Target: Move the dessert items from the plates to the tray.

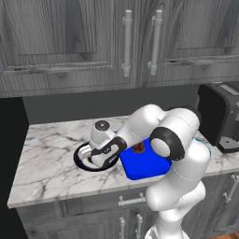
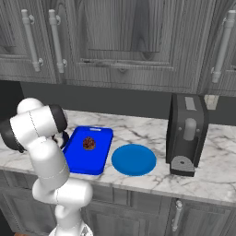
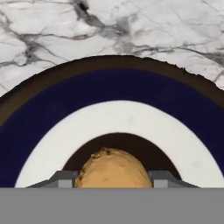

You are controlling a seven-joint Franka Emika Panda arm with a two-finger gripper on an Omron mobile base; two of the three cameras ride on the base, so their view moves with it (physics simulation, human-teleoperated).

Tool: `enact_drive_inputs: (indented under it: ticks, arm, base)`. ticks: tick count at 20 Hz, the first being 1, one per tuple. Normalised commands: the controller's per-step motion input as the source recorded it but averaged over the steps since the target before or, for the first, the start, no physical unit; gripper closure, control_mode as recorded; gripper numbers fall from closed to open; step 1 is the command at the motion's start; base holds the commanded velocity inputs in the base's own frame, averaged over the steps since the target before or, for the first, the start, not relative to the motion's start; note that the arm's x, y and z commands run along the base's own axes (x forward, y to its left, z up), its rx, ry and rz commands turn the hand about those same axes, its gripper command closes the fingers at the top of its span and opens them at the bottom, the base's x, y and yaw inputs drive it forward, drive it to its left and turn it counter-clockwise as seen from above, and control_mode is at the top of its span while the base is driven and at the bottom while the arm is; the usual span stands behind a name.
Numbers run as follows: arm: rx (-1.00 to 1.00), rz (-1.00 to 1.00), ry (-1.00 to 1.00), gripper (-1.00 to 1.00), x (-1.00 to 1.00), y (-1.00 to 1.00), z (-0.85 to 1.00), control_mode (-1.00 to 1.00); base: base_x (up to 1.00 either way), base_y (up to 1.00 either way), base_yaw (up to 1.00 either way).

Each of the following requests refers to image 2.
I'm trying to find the brown chocolate dessert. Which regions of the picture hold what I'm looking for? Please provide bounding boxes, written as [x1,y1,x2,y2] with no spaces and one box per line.
[82,136,97,152]

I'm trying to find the blue rectangular tray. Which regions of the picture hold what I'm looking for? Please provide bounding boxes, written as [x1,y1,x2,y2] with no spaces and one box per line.
[62,124,114,176]

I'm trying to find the blue round plate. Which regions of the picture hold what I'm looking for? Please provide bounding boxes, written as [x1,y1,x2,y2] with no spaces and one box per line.
[111,143,158,177]

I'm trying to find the black coffee machine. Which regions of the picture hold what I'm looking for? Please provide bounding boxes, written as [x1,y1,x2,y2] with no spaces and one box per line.
[165,93,210,178]

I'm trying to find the grey wooden upper cupboard door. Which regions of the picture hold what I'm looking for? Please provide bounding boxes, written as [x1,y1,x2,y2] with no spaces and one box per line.
[197,0,236,98]
[0,0,58,85]
[41,0,217,95]

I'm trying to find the grey wooden cupboard door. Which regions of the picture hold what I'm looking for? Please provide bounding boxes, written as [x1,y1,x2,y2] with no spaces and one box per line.
[0,0,58,85]
[41,0,217,95]
[82,201,171,236]
[197,0,236,98]
[165,197,236,236]
[0,186,59,236]

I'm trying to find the grey wooden drawer front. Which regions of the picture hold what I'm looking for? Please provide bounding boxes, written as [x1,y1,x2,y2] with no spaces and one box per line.
[91,183,134,207]

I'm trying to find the grey wooden lower cupboard door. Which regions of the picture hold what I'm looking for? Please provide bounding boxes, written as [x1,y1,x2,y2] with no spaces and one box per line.
[165,197,236,236]
[0,186,59,236]
[82,201,171,236]

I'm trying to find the grey cupboard bar handle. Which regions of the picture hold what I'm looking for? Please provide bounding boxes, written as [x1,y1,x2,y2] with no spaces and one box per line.
[48,8,68,75]
[171,199,184,233]
[20,8,44,74]
[210,9,236,84]

